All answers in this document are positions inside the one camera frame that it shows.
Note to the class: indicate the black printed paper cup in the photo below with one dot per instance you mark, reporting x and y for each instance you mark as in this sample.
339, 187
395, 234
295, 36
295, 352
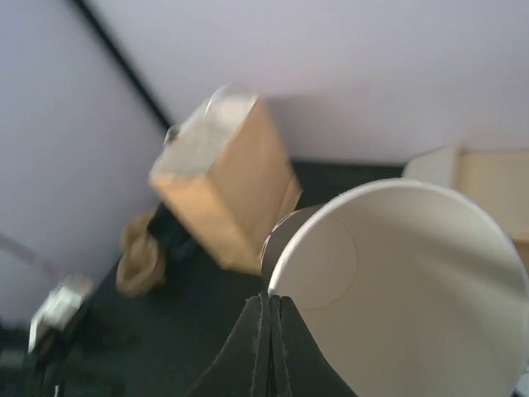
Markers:
174, 239

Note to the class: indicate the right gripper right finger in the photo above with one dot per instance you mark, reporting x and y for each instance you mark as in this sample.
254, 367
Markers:
298, 367

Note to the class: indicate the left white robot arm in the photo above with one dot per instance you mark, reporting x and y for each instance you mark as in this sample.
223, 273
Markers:
42, 370

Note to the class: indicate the brown pulp cup carrier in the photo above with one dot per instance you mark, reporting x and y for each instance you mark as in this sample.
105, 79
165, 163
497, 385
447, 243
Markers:
142, 264

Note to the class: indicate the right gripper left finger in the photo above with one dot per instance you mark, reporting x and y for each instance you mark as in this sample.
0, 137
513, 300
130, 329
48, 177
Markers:
241, 367

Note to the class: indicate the orange paper bag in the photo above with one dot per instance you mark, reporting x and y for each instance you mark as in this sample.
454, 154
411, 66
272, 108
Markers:
496, 180
227, 177

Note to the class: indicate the single white paper cup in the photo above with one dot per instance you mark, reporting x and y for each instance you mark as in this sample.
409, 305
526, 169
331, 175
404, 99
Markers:
408, 288

